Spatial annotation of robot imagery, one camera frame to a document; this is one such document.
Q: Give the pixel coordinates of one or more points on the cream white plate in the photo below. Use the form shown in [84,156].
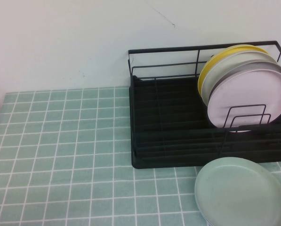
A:
[209,80]

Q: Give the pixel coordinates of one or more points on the pink plate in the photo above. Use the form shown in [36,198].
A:
[248,94]

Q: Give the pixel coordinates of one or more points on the green checked tablecloth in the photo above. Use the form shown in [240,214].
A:
[60,164]

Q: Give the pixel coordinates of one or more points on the black plastic drip tray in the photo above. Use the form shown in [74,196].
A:
[178,94]

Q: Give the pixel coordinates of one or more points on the yellow plate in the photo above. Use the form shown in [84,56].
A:
[207,68]

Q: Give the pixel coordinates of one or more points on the mint green plate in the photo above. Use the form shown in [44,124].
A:
[239,195]

